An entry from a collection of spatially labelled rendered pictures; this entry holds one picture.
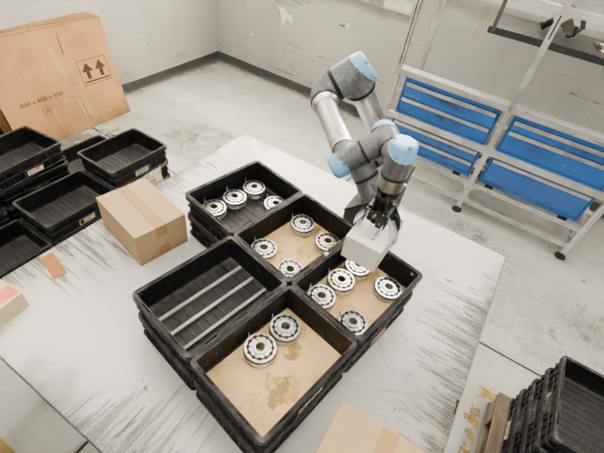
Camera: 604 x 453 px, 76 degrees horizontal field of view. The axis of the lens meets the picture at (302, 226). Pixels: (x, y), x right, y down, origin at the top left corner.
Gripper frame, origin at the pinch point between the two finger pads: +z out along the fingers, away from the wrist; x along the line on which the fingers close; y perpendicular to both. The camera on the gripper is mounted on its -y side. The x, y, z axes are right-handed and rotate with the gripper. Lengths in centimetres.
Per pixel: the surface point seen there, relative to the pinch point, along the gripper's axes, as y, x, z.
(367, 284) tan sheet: -3.3, 3.4, 28.4
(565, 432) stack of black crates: -16, 93, 63
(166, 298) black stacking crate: 46, -50, 28
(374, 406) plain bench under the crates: 30, 25, 41
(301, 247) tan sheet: -3.3, -26.4, 28.4
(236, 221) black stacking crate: 1, -56, 29
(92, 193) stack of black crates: 1, -164, 73
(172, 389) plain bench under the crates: 64, -31, 41
